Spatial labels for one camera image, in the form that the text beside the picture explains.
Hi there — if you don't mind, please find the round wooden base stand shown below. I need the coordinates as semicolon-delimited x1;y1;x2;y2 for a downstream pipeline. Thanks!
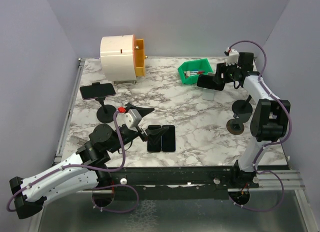
226;113;251;135

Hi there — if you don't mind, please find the black mounting rail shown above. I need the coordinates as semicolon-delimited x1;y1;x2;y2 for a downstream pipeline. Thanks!
97;166;259;201

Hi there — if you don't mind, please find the black phone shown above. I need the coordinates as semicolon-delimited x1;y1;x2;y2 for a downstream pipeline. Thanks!
147;125;162;153

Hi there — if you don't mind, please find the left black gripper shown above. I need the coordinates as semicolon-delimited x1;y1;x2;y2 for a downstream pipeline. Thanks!
108;104;169;154

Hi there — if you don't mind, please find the black phone stand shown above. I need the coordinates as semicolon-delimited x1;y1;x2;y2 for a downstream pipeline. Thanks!
95;97;116;123
231;95;253;118

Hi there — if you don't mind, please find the silver phone stand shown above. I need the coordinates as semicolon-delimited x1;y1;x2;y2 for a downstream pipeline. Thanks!
202;72;215;101

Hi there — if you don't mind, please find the red marker in bin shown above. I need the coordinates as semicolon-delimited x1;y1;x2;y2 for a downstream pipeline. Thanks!
187;71;205;76

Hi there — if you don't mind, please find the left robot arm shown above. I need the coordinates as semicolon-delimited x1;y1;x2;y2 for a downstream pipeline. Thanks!
6;103;168;219

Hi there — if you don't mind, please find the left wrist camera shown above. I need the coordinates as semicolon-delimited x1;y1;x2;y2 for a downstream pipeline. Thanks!
114;107;142;129

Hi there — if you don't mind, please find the orange drawer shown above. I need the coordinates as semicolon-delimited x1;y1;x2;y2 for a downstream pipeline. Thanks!
134;39;146;77

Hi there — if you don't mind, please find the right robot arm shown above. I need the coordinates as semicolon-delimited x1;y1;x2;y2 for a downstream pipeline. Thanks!
210;49;291;188

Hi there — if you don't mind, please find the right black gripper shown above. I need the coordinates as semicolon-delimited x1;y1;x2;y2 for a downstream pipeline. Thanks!
212;61;241;84

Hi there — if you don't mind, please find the white cylindrical drawer box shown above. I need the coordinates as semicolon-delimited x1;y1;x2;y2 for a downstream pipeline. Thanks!
100;34;137;82

